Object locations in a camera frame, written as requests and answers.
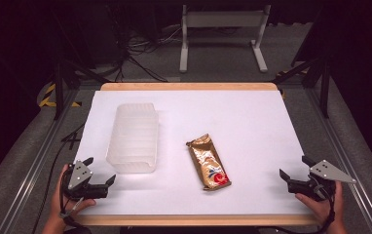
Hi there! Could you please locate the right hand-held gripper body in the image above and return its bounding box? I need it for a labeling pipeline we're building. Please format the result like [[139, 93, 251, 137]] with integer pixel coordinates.
[[287, 159, 358, 201]]

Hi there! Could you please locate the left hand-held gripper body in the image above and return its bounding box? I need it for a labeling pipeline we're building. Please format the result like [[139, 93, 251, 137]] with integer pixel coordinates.
[[63, 160, 110, 201]]

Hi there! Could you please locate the person's left hand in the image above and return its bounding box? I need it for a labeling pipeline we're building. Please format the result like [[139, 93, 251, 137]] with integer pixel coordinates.
[[51, 163, 97, 226]]

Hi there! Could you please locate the person's right hand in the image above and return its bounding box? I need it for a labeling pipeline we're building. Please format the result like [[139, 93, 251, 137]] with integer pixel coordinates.
[[294, 180, 345, 227]]

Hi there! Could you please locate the translucent plastic container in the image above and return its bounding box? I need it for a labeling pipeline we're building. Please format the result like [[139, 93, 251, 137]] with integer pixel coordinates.
[[105, 102, 160, 175]]

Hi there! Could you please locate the white table sheet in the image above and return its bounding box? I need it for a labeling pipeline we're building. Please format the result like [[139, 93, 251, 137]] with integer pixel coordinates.
[[73, 90, 313, 216]]

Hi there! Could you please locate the black tripod stand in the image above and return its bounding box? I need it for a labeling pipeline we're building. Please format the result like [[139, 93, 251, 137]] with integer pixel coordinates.
[[51, 57, 111, 121], [271, 53, 334, 119]]

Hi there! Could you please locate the yellow black hazard tape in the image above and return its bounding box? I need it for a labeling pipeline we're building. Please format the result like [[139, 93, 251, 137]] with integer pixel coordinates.
[[37, 83, 83, 108]]

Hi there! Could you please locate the gold snack packet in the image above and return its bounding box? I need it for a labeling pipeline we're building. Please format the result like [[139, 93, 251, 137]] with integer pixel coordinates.
[[186, 133, 233, 191]]

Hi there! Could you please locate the white metal stand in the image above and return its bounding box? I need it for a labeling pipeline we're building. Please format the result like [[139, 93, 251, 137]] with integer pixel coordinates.
[[178, 4, 272, 73]]

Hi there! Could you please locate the long black floor cable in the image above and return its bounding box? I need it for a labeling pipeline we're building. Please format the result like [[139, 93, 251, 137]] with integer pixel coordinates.
[[31, 122, 87, 234]]

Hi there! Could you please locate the aluminium floor rail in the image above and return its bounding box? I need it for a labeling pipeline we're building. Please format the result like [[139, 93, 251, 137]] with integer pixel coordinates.
[[305, 87, 372, 234], [0, 89, 82, 234]]

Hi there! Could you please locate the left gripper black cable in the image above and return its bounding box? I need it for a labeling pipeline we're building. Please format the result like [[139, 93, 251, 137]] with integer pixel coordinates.
[[58, 169, 85, 228]]

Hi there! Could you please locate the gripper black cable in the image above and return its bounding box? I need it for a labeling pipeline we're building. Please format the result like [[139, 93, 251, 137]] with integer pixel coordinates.
[[58, 169, 85, 228], [271, 183, 337, 234]]

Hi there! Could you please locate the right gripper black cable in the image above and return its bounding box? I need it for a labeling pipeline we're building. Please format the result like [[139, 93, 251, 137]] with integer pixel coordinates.
[[271, 183, 337, 234]]

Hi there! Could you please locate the tangle of black floor cables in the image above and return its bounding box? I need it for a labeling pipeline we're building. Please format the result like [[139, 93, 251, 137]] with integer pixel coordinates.
[[108, 18, 188, 83]]

